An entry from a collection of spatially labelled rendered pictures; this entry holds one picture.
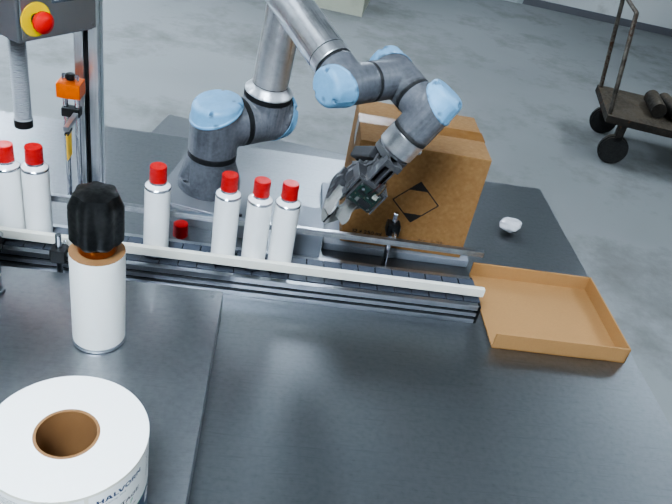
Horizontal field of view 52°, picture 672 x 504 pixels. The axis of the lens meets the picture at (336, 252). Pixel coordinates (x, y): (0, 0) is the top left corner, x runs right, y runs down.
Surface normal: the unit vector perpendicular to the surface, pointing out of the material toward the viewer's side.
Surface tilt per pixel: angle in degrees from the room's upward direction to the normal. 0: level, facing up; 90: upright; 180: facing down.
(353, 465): 0
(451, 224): 90
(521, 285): 0
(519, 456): 0
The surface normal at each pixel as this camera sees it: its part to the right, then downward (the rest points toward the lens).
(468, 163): 0.00, 0.56
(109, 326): 0.57, 0.54
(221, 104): 0.09, -0.75
